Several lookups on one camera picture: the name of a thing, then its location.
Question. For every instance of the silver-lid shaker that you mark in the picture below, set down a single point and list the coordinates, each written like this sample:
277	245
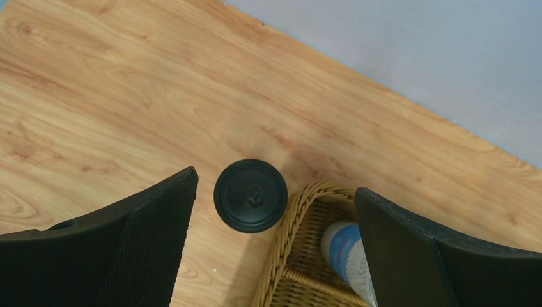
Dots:
342	248

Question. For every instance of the wicker divided tray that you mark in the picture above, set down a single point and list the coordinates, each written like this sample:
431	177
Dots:
296	273

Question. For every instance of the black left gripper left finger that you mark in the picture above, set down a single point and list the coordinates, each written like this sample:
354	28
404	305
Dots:
125	254

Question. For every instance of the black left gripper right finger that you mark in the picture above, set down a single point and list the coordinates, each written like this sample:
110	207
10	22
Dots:
414	261

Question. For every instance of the black-lid spice jar rear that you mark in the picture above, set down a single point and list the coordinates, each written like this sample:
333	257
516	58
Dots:
250	196

